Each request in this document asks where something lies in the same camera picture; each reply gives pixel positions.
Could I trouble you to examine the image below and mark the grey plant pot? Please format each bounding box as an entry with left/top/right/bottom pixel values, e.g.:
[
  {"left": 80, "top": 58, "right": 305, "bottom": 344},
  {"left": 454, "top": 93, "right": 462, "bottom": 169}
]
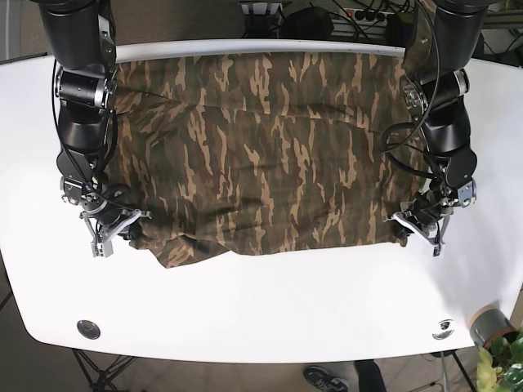
[{"left": 467, "top": 305, "right": 518, "bottom": 350}]

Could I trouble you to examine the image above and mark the camouflage pattern T-shirt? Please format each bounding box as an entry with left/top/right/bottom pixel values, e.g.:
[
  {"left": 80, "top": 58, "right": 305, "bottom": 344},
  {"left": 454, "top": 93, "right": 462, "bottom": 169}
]
[{"left": 107, "top": 52, "right": 425, "bottom": 268}]

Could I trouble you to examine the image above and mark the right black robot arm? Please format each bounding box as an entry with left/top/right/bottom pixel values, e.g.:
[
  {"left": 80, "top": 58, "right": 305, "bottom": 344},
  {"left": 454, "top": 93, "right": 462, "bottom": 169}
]
[{"left": 38, "top": 0, "right": 150, "bottom": 257}]

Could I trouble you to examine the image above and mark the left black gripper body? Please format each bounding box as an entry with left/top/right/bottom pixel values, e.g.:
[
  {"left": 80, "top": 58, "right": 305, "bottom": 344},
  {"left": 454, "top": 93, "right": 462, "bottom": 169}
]
[{"left": 391, "top": 189, "right": 476, "bottom": 257}]

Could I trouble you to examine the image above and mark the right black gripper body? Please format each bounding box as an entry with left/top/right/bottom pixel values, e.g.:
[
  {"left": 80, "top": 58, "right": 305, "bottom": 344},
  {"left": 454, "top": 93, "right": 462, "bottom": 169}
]
[{"left": 80, "top": 201, "right": 152, "bottom": 257}]

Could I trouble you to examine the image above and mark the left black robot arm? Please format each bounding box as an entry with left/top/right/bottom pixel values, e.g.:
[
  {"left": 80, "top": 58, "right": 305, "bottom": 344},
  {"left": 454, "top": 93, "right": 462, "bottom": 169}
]
[{"left": 380, "top": 1, "right": 491, "bottom": 256}]

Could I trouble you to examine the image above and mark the left silver table grommet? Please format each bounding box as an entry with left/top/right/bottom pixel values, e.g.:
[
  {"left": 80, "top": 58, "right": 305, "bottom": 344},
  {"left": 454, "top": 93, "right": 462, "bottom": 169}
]
[{"left": 77, "top": 320, "right": 101, "bottom": 340}]

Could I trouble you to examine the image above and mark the right silver table grommet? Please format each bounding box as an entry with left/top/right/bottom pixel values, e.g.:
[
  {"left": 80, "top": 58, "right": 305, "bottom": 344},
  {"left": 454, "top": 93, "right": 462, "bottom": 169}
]
[{"left": 431, "top": 318, "right": 456, "bottom": 341}]

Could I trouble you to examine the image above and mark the green potted plant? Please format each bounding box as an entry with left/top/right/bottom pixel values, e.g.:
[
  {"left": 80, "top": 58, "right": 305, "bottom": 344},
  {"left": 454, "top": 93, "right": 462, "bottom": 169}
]
[{"left": 476, "top": 332, "right": 522, "bottom": 392}]

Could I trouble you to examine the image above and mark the silver table grommet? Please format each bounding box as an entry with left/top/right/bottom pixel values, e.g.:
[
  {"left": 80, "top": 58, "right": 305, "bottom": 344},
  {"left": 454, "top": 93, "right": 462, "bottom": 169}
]
[
  {"left": 77, "top": 320, "right": 101, "bottom": 340},
  {"left": 431, "top": 318, "right": 456, "bottom": 341}
]

